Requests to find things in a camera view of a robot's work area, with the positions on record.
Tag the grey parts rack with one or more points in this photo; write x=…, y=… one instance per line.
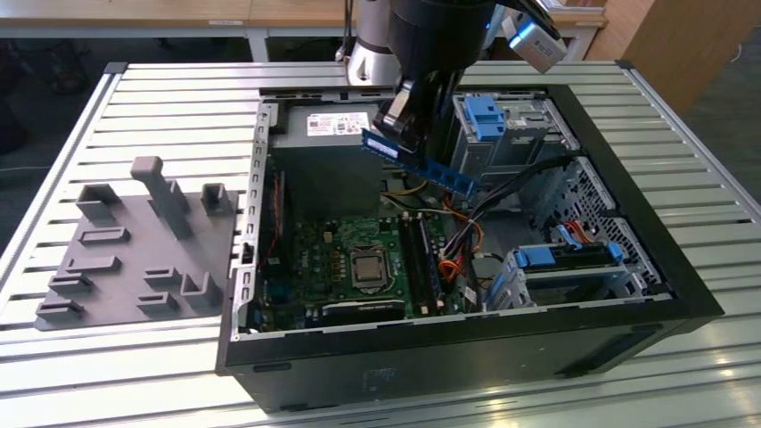
x=119, y=276

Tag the blue RAM stick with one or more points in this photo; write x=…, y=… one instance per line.
x=445, y=176

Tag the silver blue wrist camera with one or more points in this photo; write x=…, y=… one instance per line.
x=537, y=49

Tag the black PC case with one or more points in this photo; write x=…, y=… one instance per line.
x=476, y=356

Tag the black RAM slot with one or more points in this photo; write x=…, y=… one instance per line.
x=425, y=267
x=415, y=263
x=408, y=263

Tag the green motherboard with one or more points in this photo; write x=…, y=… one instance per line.
x=315, y=267

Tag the blue disk carrier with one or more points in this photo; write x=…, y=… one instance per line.
x=484, y=118
x=535, y=258

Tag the metal disk bay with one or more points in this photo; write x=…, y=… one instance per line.
x=631, y=281

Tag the blue plastic latch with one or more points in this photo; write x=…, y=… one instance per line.
x=496, y=290

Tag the silver CPU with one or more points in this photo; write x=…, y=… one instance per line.
x=367, y=270

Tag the wooden desk white frame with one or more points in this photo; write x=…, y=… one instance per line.
x=148, y=11

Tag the wooden cabinet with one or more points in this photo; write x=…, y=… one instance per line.
x=684, y=44

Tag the grey power supply unit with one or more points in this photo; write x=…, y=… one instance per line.
x=333, y=178

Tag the black graphics card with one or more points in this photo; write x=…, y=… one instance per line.
x=363, y=312

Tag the metal drive cage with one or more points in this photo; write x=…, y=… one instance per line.
x=517, y=151

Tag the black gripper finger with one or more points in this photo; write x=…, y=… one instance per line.
x=411, y=116
x=445, y=125

